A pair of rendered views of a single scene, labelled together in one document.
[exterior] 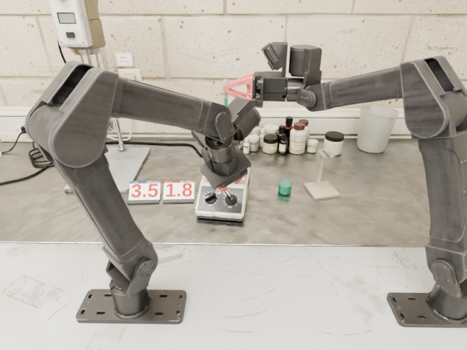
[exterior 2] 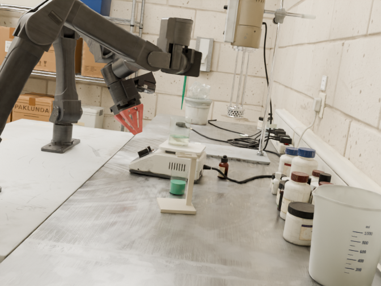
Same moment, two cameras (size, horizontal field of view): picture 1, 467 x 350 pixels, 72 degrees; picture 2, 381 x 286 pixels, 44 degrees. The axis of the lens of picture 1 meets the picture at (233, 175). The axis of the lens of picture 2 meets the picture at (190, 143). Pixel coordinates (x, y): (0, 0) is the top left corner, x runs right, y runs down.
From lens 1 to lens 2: 1.56 m
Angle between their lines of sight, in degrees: 86
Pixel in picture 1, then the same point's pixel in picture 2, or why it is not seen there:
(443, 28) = not seen: outside the picture
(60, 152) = not seen: hidden behind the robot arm
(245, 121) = (116, 59)
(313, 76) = (161, 42)
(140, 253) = (58, 100)
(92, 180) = (55, 47)
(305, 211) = (135, 193)
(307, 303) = (22, 172)
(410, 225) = (81, 228)
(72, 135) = not seen: hidden behind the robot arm
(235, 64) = (358, 98)
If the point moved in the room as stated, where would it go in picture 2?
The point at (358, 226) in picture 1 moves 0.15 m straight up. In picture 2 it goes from (96, 206) to (102, 138)
